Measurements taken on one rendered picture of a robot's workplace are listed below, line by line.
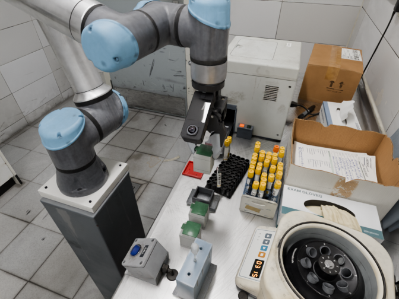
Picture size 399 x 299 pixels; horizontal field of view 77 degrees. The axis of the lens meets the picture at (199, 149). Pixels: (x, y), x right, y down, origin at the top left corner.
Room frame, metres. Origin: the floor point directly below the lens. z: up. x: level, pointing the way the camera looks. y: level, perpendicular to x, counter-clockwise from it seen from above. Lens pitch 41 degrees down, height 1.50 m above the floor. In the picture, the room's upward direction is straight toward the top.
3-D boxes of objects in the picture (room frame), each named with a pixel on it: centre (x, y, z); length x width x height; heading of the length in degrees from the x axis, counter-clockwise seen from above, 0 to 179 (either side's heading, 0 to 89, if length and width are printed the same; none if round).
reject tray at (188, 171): (0.62, 0.02, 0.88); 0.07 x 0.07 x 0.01; 71
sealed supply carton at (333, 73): (1.21, -0.66, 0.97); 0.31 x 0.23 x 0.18; 155
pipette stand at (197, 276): (0.25, 0.01, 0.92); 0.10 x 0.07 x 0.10; 156
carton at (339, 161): (0.56, -0.42, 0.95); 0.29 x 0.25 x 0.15; 71
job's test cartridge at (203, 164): (0.48, -0.01, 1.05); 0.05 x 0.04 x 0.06; 71
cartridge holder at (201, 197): (0.48, -0.01, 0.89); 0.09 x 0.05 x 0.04; 71
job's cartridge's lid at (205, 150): (0.48, -0.01, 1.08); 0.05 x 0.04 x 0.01; 71
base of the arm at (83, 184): (0.55, 0.37, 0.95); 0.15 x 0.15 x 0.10
